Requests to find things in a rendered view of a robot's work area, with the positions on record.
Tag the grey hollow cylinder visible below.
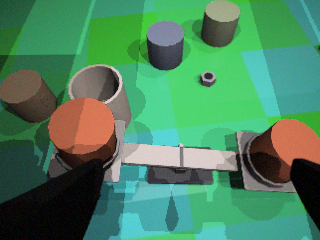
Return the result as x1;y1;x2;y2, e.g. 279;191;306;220
68;64;131;129

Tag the grey hex nut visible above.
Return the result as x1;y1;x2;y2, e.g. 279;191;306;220
200;70;216;87

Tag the dark grey cylinder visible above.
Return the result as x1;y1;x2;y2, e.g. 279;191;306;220
146;21;184;71

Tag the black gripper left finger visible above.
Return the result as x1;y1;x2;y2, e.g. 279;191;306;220
0;159;104;240

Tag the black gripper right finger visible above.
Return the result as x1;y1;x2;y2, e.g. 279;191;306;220
289;158;320;231

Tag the orange cylinder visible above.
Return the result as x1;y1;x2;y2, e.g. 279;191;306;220
48;97;116;169

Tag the olive-grey cylinder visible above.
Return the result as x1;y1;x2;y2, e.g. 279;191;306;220
201;0;240;47

